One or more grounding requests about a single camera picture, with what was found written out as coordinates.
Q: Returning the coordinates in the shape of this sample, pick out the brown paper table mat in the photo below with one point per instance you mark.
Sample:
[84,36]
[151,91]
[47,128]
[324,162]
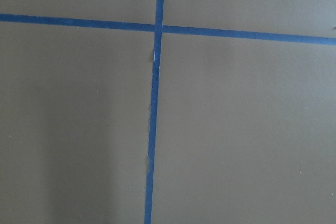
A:
[167,111]

